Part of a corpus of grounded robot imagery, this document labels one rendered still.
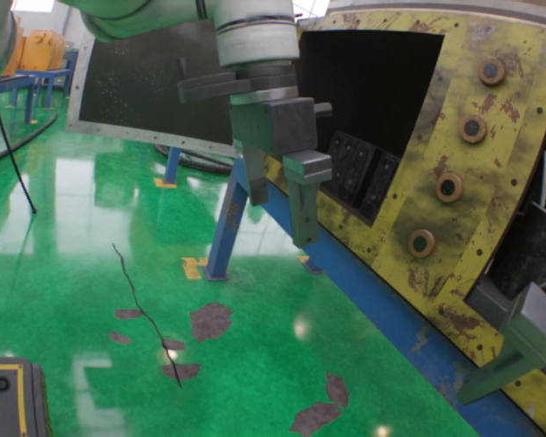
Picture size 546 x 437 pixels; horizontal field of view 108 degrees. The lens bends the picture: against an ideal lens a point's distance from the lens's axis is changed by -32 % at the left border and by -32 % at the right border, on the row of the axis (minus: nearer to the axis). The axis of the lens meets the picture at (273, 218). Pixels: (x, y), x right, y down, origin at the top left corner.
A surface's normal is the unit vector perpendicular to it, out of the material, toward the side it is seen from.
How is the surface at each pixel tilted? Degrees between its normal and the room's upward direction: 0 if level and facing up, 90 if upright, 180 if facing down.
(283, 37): 79
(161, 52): 90
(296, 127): 83
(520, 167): 90
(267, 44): 87
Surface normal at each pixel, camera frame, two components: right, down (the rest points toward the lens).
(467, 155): -0.84, -0.05
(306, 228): 0.42, 0.37
